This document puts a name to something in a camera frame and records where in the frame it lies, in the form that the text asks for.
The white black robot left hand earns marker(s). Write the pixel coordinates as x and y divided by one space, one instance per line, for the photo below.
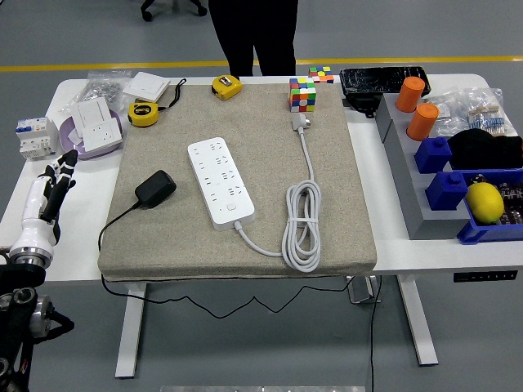
34 204

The black plug adapter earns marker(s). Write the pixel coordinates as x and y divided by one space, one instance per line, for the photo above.
155 188

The white power strip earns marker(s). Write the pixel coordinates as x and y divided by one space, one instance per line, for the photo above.
220 183

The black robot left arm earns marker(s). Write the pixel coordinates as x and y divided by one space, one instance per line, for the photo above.
20 326

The white blue circuit breaker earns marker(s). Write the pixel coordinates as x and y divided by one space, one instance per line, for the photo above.
34 139

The small white flat piece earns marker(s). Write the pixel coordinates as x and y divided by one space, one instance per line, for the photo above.
75 139

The purple bowl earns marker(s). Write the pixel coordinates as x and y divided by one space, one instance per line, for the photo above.
94 153

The clear bag of screws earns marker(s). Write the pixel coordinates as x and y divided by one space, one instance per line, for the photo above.
102 87

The yellow black tape measure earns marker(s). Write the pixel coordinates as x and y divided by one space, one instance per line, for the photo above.
143 114

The white table leg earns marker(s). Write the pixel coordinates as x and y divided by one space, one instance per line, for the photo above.
418 326
130 326

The black office chair base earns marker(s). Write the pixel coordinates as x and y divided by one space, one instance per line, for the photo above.
146 15

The yellow tape measure orange label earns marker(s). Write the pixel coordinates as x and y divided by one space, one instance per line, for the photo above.
226 86

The grey-brown mat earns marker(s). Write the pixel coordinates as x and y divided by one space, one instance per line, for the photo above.
265 183

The person's body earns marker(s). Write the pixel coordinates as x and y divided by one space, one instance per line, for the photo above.
245 41

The large colourful puzzle cube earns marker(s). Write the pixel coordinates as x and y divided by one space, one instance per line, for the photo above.
302 94

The small colourful puzzle cube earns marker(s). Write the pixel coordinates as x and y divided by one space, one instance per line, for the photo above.
320 74

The grey metal box under table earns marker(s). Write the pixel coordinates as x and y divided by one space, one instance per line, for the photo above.
361 290

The black plastic tray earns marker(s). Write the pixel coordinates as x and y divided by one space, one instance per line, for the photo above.
376 79

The grey stepped block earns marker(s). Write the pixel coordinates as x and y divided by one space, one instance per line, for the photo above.
408 179

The orange cylinder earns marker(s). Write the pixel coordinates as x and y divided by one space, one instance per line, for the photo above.
409 94
423 121

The blue block with knob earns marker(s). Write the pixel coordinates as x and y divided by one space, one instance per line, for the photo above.
433 155
447 192

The clear bag of white parts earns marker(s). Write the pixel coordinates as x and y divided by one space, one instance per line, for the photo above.
447 116

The yellow lemon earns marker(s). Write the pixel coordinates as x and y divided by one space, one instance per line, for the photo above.
485 203

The black cloth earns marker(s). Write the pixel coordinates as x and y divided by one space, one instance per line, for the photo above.
482 149

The black table control panel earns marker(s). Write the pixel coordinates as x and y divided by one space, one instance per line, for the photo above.
484 276

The blue plastic bin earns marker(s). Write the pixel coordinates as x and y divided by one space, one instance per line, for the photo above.
490 234

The clear bag of resistors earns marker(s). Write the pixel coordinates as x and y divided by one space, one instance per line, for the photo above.
488 116

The white wall socket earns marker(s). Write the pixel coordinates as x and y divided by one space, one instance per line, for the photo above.
100 134

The white switch panel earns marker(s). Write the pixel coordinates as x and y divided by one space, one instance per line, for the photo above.
92 110

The white flat switch plate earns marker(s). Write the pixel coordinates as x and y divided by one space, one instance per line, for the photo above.
145 86

